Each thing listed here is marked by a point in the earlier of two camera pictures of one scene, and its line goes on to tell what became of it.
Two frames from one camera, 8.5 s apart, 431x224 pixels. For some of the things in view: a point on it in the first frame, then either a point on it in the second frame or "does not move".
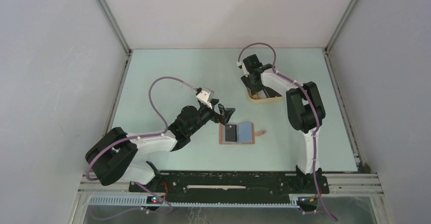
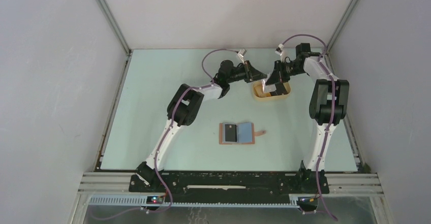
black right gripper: [253, 89] → [278, 67]
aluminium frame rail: [110, 16] does not move
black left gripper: [226, 112] → [251, 73]
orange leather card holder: [245, 133] does not move
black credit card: [231, 133] does not move
